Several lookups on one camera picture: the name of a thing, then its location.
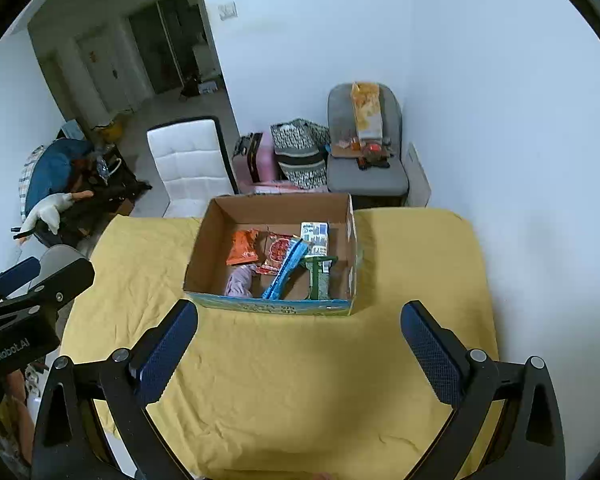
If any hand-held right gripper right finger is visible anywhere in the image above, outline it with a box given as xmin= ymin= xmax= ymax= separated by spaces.
xmin=400 ymin=300 xmax=566 ymax=480

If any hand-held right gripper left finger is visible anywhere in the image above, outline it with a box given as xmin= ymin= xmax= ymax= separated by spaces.
xmin=30 ymin=299 xmax=199 ymax=480

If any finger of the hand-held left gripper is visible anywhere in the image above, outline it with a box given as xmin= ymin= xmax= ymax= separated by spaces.
xmin=27 ymin=258 xmax=96 ymax=312
xmin=0 ymin=256 xmax=41 ymax=306

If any purple sock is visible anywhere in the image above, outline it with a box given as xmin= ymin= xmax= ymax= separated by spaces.
xmin=223 ymin=264 xmax=257 ymax=297

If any orange snack packet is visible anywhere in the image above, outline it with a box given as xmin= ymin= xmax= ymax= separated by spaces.
xmin=226 ymin=229 xmax=261 ymax=266

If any green snack packet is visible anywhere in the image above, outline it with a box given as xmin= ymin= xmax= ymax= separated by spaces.
xmin=305 ymin=255 xmax=339 ymax=300

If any blue snack packet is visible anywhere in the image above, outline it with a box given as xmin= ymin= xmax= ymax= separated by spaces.
xmin=261 ymin=236 xmax=313 ymax=301

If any red snack packet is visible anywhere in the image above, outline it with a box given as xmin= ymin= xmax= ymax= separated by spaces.
xmin=256 ymin=232 xmax=301 ymax=275

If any white tissue pack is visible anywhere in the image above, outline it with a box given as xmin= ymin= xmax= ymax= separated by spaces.
xmin=300 ymin=221 xmax=331 ymax=257

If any person's left hand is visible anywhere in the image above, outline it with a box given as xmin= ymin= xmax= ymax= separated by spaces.
xmin=2 ymin=371 xmax=34 ymax=461

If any beige round chair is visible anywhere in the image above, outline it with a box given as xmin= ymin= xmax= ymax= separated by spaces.
xmin=39 ymin=244 xmax=92 ymax=281

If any white goose plush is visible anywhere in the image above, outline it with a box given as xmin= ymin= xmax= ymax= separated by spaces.
xmin=20 ymin=191 xmax=93 ymax=236

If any plaid cloth bag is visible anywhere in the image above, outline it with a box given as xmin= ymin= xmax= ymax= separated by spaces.
xmin=19 ymin=145 xmax=48 ymax=196

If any blue storage bag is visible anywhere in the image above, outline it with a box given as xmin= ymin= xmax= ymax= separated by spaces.
xmin=25 ymin=138 xmax=93 ymax=206

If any yellow tablecloth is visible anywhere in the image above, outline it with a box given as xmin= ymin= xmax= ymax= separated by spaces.
xmin=59 ymin=207 xmax=501 ymax=480

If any white padded chair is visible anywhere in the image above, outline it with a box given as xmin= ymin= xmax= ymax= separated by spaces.
xmin=146 ymin=116 xmax=240 ymax=218

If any white flat panel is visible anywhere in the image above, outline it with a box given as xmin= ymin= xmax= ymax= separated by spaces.
xmin=402 ymin=142 xmax=432 ymax=207

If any grey armchair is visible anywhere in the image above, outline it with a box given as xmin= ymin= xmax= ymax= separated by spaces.
xmin=326 ymin=82 xmax=410 ymax=209

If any wooden door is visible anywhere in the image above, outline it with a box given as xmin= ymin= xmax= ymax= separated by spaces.
xmin=75 ymin=30 xmax=133 ymax=116

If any pink suitcase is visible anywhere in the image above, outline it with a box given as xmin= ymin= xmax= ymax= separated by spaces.
xmin=233 ymin=131 xmax=328 ymax=195

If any patterned tote bag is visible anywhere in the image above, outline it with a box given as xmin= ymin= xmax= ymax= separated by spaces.
xmin=270 ymin=118 xmax=331 ymax=191

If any glass sliding door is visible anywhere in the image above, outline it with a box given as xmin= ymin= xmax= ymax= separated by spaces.
xmin=127 ymin=0 xmax=216 ymax=96

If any yellow snack bag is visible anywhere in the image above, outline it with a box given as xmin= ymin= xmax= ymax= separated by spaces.
xmin=350 ymin=81 xmax=384 ymax=142

